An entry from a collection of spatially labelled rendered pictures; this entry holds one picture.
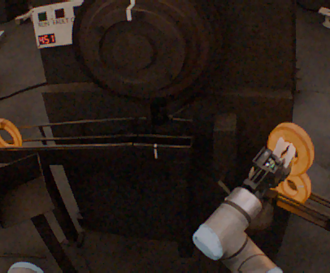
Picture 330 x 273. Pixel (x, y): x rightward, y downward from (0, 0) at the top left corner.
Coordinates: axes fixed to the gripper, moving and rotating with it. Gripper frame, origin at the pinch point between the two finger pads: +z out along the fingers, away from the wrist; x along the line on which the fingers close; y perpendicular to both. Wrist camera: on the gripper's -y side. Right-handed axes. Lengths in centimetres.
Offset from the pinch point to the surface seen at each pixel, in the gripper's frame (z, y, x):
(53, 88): -23, 1, 91
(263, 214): -6.6, -39.7, 8.1
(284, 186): -0.2, -24.3, 3.0
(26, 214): -67, -15, 67
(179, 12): 4.8, 29.3, 36.4
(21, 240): -89, -71, 113
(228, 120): 5.9, -14.7, 31.0
